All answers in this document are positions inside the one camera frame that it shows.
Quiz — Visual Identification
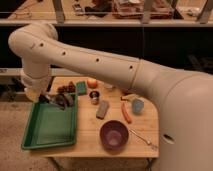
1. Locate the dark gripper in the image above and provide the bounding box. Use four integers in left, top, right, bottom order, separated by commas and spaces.
39, 93, 74, 110

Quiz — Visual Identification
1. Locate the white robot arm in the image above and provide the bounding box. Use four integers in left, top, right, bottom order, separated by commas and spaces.
8, 23, 213, 171

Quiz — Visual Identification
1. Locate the green plastic tray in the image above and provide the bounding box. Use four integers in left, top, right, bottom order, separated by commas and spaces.
21, 94, 78, 150

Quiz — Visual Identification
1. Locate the bunch of dark grapes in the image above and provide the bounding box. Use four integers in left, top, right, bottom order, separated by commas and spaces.
57, 82, 76, 93

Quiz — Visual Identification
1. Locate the green sponge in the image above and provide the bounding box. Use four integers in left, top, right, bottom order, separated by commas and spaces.
76, 81, 87, 95

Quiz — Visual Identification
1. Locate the small metal cup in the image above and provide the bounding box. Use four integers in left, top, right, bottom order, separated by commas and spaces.
89, 91, 100, 105

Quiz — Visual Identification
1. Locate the orange fruit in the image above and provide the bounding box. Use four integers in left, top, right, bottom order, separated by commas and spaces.
87, 78, 98, 89

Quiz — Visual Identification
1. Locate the purple bowl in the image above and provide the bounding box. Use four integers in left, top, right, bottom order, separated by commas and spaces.
99, 120, 129, 150

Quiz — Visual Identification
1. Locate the orange carrot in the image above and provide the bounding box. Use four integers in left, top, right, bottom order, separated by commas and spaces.
121, 103, 132, 124

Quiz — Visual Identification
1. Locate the blue cup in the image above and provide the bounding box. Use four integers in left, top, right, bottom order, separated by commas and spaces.
132, 99, 144, 114

